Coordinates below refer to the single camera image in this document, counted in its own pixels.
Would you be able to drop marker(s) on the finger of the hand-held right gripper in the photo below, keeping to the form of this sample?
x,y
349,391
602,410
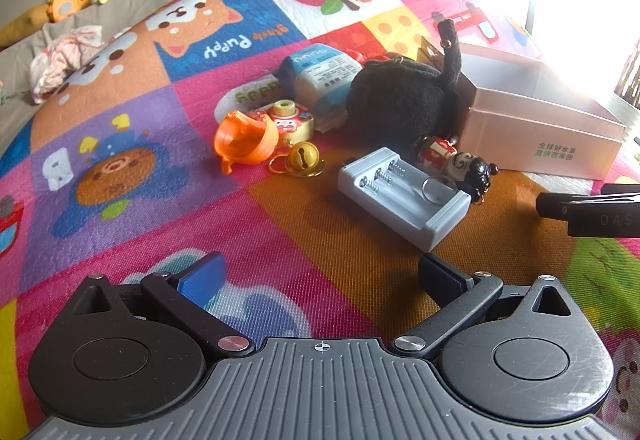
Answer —
x,y
600,220
622,189

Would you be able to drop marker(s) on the colourful printed play mat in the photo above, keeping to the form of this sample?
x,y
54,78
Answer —
x,y
150,160

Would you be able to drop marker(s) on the black plush toy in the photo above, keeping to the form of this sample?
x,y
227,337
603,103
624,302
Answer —
x,y
400,100

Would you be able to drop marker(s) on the blue white tissue pack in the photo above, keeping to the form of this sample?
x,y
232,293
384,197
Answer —
x,y
320,80

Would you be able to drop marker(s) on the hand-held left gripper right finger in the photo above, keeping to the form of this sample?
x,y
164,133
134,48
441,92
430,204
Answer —
x,y
442,277

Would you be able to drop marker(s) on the crumpled white pink cloth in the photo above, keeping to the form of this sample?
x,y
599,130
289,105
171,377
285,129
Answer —
x,y
60,60

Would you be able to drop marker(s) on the orange plastic toy cup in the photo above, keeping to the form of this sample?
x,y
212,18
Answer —
x,y
250,140

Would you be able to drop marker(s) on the pink cardboard box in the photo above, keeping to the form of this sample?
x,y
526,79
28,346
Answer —
x,y
540,140

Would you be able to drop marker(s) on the gold bell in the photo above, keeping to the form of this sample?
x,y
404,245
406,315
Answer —
x,y
302,160

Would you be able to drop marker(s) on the grey bed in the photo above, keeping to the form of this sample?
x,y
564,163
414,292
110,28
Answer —
x,y
15,120

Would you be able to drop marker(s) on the white battery holder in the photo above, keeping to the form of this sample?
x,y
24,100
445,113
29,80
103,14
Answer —
x,y
435,225

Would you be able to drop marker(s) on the yellow pillow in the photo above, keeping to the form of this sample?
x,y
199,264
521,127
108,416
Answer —
x,y
25,23

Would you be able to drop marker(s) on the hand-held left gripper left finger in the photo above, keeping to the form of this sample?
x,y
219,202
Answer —
x,y
202,277

